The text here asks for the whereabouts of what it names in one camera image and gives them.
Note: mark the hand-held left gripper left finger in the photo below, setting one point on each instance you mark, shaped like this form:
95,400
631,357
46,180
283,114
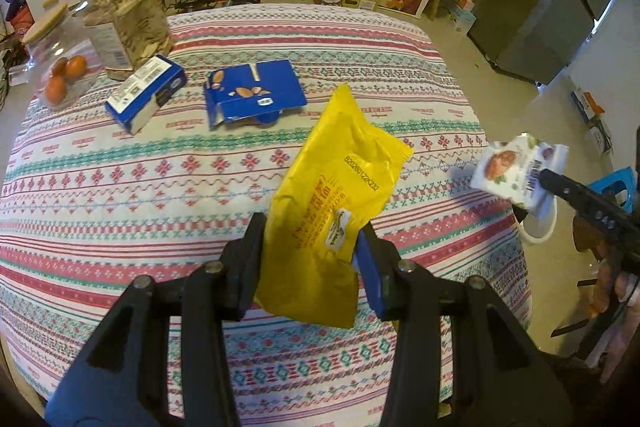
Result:
245,272

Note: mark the yellow snack packet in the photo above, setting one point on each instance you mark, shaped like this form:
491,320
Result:
330,172

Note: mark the clear plastic jar of nuts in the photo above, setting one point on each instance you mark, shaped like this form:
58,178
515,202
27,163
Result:
130,22

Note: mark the blue white carton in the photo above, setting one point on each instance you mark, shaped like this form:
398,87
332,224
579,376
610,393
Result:
150,82

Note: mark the flattened blue almond box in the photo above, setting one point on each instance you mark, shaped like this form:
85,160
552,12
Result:
270,82

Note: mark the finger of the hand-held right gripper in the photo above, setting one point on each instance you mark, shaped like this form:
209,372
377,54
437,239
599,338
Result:
575,194

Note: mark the white plastic trash bin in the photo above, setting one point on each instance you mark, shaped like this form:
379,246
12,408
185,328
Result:
542,229

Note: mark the glass jar with bamboo lid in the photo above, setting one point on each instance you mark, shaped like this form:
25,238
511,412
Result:
45,22

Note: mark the blue plastic stool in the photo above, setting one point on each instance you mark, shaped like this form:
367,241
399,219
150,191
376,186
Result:
607,184

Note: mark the light blue box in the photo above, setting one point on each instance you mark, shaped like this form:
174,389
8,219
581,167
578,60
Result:
465,18

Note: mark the white snack packet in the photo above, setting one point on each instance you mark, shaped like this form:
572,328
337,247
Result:
510,167

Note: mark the orange fruit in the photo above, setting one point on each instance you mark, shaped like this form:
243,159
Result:
76,65
55,88
59,67

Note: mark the person's right hand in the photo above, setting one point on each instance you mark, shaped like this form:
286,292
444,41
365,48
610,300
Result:
607,292

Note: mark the person's right forearm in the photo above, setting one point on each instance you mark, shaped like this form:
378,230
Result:
625,342

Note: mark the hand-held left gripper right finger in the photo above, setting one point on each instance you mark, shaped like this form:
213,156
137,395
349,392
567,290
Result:
370,272

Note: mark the white orange blue box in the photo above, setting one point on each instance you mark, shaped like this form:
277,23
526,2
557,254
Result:
587,104

